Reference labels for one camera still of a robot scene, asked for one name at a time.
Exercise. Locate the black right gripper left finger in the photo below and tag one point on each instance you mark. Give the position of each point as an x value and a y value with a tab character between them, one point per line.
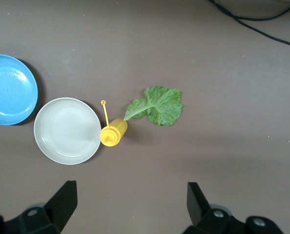
49	214

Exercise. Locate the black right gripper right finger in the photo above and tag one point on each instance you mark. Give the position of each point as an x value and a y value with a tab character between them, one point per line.
208	219

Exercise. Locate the yellow squeeze bottle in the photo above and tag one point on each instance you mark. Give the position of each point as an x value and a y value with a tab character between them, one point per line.
113	135

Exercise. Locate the green lettuce leaf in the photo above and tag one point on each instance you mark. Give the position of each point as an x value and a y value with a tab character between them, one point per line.
162	107

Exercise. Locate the beige plate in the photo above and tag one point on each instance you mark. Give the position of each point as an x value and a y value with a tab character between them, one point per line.
67	131

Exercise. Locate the blue plate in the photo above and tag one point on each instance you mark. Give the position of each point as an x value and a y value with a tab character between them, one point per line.
10	90

